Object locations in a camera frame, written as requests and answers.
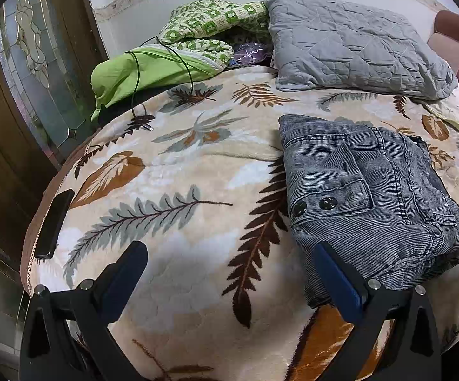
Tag black smartphone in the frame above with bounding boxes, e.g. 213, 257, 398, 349
34, 189, 75, 260

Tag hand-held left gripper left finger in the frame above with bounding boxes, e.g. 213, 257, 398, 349
19, 240, 149, 381

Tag black charging cable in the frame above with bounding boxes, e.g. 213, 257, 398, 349
130, 36, 195, 131

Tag grey quilted pillow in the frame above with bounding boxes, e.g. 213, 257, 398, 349
264, 0, 459, 101

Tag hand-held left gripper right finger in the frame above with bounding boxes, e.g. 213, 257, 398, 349
313, 242, 442, 381

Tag grey denim pants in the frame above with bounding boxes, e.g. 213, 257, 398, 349
279, 114, 459, 310

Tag wooden door with glass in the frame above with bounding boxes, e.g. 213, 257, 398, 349
0, 0, 109, 255

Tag brown sofa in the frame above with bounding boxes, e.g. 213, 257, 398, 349
428, 10, 459, 128

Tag leaf printed blanket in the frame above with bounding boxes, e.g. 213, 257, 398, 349
21, 65, 459, 381

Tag green patterned quilt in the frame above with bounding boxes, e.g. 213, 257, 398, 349
90, 0, 272, 122

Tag purple cloth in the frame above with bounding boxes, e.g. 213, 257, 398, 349
231, 42, 275, 68

